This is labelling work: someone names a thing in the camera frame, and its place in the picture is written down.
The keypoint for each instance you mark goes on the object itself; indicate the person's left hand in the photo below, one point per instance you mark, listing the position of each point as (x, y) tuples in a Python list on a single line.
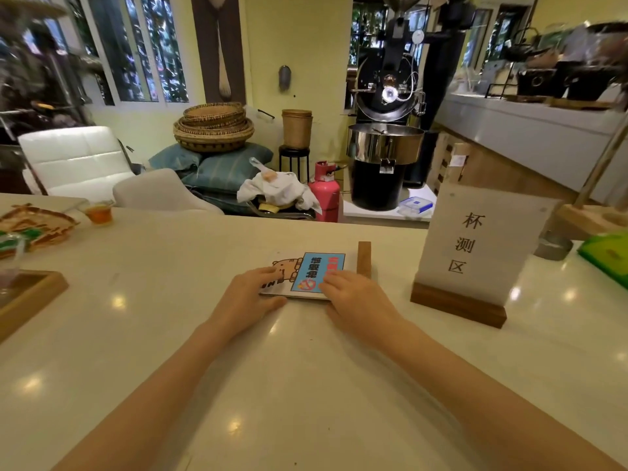
[(245, 304)]

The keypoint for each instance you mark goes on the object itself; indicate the person's right hand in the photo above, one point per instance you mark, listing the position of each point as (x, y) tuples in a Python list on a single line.
[(360, 306)]

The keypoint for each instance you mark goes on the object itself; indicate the wooden sign base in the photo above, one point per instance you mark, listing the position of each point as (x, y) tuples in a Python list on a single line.
[(456, 306), (364, 257)]

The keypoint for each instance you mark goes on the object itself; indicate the cartoon tiger sign panel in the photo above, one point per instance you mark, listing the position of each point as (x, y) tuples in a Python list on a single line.
[(309, 269)]

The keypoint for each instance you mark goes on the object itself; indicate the white text sign panel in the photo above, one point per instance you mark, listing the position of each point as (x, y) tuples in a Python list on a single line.
[(490, 240)]

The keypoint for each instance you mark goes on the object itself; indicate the person's left forearm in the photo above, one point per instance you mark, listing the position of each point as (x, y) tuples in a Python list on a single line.
[(162, 402)]

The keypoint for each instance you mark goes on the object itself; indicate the person's right forearm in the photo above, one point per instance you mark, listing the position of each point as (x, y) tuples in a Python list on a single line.
[(481, 412)]

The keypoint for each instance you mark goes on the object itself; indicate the white low platform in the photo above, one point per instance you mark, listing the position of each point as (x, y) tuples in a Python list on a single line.
[(373, 214)]

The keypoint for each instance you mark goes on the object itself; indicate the black cart tray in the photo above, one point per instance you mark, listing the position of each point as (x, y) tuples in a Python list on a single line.
[(275, 213)]

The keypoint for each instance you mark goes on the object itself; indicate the clear box with blue lid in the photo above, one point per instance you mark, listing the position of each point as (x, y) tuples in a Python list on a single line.
[(415, 205)]

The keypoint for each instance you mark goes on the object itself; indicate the pink gas cylinder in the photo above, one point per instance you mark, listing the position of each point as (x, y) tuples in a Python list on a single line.
[(325, 196)]

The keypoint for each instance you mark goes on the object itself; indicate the white crumpled cloth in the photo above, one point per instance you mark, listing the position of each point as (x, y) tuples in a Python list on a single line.
[(279, 191)]

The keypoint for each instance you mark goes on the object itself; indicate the large blue-grey cushion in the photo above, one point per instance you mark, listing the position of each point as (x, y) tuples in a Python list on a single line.
[(225, 169)]

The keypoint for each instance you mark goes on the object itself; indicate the grey upholstered chair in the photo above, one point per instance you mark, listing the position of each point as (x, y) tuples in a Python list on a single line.
[(162, 191)]

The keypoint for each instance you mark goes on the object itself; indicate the black coffee roaster machine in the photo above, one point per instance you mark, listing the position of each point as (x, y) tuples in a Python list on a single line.
[(385, 156)]

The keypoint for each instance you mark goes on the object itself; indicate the black round stool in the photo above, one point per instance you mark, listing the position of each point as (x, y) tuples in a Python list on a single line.
[(294, 152)]

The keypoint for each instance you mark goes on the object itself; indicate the small blue-grey cushion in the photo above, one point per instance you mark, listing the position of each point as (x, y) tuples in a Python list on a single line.
[(171, 159)]

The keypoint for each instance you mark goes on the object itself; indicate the large woven basket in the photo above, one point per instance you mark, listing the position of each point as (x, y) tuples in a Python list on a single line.
[(213, 142)]

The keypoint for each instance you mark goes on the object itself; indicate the light wooden crate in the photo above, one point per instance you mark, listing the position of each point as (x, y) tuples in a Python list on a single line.
[(449, 161)]

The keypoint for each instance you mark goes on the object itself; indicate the glass cup of tea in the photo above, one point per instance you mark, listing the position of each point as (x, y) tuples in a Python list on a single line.
[(99, 214)]

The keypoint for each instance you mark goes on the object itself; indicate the medium woven basket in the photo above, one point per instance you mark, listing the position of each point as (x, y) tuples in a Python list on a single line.
[(213, 127)]

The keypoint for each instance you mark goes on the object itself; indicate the small woven basket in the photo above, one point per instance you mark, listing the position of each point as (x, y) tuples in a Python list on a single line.
[(213, 111)]

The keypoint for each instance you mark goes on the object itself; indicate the round metal ashtray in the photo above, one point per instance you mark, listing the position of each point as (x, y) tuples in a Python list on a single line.
[(552, 247)]

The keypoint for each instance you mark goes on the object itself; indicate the wooden serving tray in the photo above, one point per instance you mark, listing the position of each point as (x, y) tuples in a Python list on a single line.
[(34, 294)]

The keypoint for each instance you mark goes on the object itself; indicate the woven snack tray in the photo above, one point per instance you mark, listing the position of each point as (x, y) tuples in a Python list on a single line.
[(39, 225)]

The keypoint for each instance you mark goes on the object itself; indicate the white leather chair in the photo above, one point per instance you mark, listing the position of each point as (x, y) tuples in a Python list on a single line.
[(73, 156)]

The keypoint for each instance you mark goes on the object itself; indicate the black chaff collector tower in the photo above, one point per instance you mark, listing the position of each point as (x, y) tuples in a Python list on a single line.
[(441, 83)]

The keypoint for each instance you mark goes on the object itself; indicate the wooden tube rack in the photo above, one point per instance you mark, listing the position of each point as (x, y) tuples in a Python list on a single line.
[(584, 220)]

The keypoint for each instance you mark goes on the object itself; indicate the long white bar ledge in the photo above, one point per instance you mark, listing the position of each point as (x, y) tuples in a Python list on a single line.
[(530, 137)]

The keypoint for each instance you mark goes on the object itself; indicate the green tissue box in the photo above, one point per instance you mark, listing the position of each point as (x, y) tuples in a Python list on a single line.
[(606, 257)]

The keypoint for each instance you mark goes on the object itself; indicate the small black stove pot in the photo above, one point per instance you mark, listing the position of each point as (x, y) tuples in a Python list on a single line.
[(537, 83)]

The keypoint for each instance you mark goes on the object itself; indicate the black iron kettle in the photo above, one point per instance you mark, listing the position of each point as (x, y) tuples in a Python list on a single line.
[(521, 48)]

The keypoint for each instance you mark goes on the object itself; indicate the large black stove pot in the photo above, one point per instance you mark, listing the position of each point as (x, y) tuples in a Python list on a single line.
[(586, 83)]

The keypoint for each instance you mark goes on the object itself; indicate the grey wall sconce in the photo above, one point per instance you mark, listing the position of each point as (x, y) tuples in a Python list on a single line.
[(284, 78)]

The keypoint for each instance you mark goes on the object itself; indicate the brown wall poster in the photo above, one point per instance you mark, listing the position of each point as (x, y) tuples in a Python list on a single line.
[(216, 44)]

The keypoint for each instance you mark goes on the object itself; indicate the window with white frame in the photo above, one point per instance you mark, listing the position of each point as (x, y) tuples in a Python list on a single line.
[(132, 48)]

